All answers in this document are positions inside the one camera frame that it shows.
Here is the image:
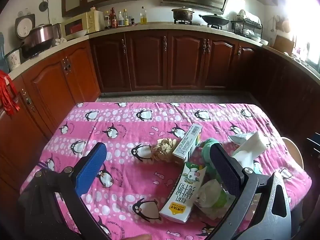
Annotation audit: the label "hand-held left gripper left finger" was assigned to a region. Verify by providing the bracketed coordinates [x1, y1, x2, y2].
[18, 142, 110, 240]

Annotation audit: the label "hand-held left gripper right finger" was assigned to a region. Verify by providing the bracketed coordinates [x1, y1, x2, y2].
[207, 143, 293, 240]

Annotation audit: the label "green fluffy towel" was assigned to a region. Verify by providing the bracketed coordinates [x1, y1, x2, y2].
[199, 138, 223, 178]

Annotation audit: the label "white tissue paper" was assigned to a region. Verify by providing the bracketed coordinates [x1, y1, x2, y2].
[231, 131, 267, 172]

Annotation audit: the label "beige round plastic bin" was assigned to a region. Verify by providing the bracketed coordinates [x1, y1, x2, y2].
[281, 137, 304, 171]

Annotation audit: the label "pink penguin tablecloth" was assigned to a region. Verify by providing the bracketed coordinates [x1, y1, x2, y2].
[19, 102, 313, 240]

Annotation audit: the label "clear green plastic bag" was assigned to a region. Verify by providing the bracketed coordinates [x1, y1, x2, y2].
[194, 179, 237, 219]

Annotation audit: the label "white cardboard box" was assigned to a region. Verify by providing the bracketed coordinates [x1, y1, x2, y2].
[172, 123, 202, 165]

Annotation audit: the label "white milk carton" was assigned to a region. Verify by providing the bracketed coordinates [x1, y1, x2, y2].
[159, 162, 207, 223]

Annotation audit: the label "crumpled brown paper ball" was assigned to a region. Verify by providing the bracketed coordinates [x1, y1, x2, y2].
[151, 138, 177, 163]

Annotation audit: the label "red tassel ornament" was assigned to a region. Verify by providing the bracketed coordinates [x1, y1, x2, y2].
[0, 70, 21, 115]

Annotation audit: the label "wooden base cabinets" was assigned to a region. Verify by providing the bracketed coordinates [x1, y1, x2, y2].
[0, 29, 320, 205]

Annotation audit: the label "black frying pan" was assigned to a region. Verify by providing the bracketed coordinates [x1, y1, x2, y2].
[5, 41, 52, 59]

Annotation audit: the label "white floral cup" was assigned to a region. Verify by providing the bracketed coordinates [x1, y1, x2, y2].
[6, 49, 21, 72]

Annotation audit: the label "wooden cutting board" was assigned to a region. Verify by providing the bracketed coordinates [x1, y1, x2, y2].
[274, 35, 295, 54]

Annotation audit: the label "stainless steel kettle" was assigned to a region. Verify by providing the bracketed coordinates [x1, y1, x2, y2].
[52, 23, 62, 40]

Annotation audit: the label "silver rice cooker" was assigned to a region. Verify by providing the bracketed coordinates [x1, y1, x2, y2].
[15, 14, 54, 49]

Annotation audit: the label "cream microwave oven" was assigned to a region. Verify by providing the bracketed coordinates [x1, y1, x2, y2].
[61, 11, 104, 40]

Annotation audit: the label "black dish rack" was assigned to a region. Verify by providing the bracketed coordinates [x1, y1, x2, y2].
[230, 9, 263, 39]

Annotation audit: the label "gas stove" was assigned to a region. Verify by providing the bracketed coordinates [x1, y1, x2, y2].
[174, 19, 225, 29]

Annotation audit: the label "red label sauce bottle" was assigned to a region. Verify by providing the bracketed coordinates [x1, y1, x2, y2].
[110, 7, 118, 28]

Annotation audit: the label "black wok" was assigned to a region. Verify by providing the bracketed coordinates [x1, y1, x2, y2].
[199, 14, 230, 27]

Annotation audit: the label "brown cooking pot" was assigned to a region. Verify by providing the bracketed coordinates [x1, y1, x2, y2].
[171, 6, 195, 22]

